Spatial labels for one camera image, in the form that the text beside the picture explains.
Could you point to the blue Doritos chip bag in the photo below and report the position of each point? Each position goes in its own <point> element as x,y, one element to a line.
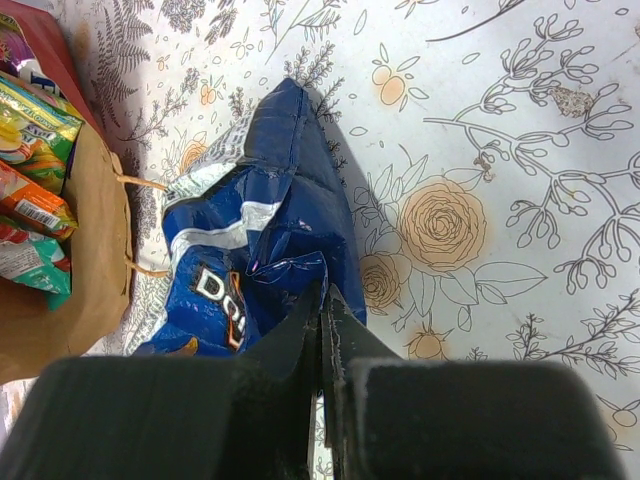
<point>253,222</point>

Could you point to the red brown paper bag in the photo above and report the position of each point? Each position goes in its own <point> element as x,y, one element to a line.
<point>32,335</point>

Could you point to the purple snack packet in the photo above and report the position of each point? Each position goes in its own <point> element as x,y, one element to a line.
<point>16,55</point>

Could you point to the teal red snack packet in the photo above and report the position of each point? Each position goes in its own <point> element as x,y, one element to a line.
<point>36,261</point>

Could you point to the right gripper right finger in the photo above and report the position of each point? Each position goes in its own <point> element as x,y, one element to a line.
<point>391,418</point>

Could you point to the green yellow snack packet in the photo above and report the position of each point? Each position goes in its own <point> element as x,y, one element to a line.
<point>38,132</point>

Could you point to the orange snack packet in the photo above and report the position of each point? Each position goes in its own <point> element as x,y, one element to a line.
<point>27,202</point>

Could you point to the floral patterned table mat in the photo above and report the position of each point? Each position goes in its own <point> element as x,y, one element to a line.
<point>488,150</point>

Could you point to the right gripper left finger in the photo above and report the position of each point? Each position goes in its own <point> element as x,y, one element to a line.
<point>175,417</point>

